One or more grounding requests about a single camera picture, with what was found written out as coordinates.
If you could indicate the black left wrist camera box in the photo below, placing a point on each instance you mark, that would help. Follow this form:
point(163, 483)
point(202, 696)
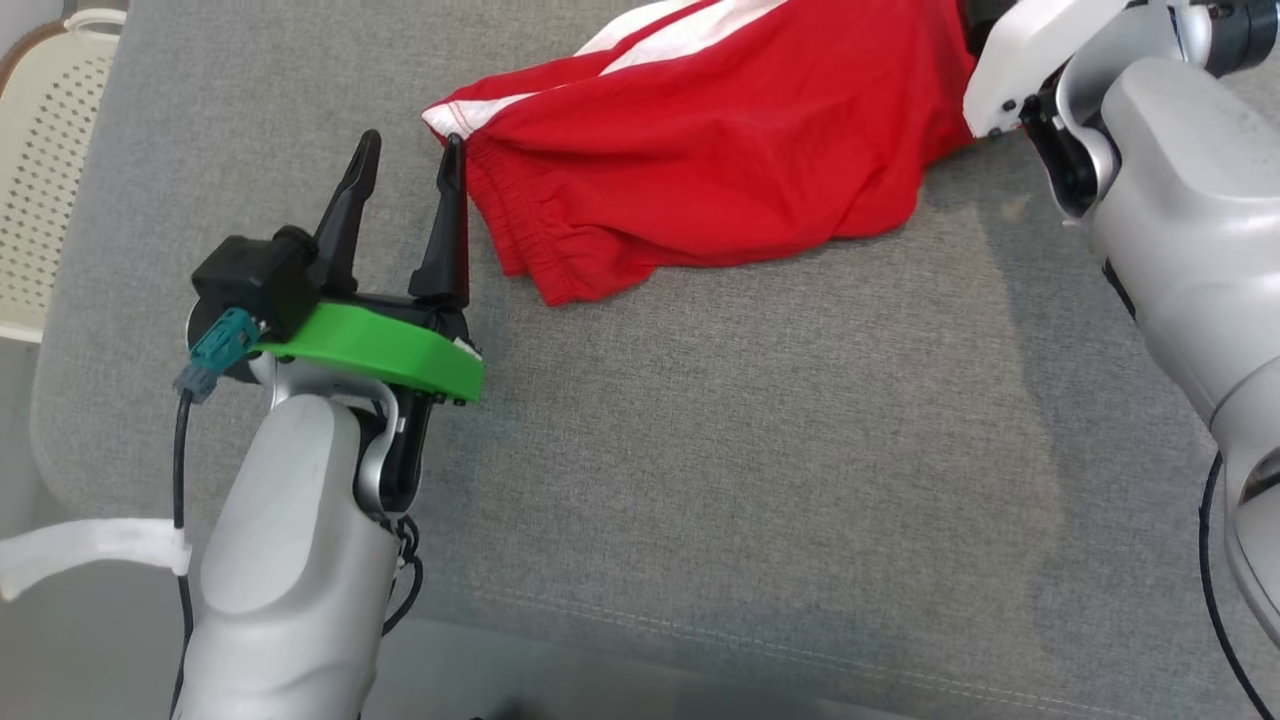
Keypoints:
point(255, 280)

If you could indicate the grey fabric sofa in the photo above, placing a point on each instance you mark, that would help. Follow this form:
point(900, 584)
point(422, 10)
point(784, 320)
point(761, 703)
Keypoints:
point(750, 450)

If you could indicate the white perforated laundry basket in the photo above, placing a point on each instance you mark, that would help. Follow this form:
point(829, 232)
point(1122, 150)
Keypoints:
point(50, 170)

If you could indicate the red shorts white stripes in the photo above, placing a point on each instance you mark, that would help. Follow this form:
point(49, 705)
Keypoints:
point(720, 150)

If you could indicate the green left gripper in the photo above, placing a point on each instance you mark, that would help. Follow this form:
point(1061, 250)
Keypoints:
point(390, 350)

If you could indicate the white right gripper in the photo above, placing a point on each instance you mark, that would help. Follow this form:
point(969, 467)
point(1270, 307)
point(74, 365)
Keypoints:
point(1030, 55)

